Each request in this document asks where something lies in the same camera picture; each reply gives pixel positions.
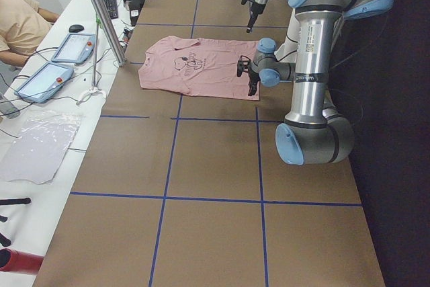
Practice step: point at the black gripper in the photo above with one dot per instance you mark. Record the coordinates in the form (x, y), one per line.
(252, 80)
(254, 9)

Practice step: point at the pink Snoopy t-shirt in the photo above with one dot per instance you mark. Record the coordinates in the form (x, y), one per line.
(197, 67)

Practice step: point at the black keyboard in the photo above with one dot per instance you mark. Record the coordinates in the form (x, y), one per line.
(112, 8)

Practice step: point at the far blue teach pendant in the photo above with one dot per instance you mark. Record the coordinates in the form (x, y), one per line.
(75, 48)

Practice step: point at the blue teach pendant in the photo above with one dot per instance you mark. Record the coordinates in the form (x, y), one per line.
(75, 48)
(44, 83)

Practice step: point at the black computer mouse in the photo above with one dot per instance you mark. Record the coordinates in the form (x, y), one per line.
(75, 28)

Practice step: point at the near blue teach pendant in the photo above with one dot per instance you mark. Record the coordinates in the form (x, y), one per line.
(44, 83)

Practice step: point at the clear plastic bag with paper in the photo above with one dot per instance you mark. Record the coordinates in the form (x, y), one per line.
(41, 146)

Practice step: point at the seated person in beige shirt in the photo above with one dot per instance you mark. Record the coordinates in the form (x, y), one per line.
(24, 25)

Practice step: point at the red cylinder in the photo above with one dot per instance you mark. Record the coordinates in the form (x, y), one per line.
(20, 262)

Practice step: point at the white camera mast with base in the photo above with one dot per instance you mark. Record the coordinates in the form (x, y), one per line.
(289, 41)

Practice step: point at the silver aluminium frame post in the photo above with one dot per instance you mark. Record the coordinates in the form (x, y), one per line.
(110, 33)

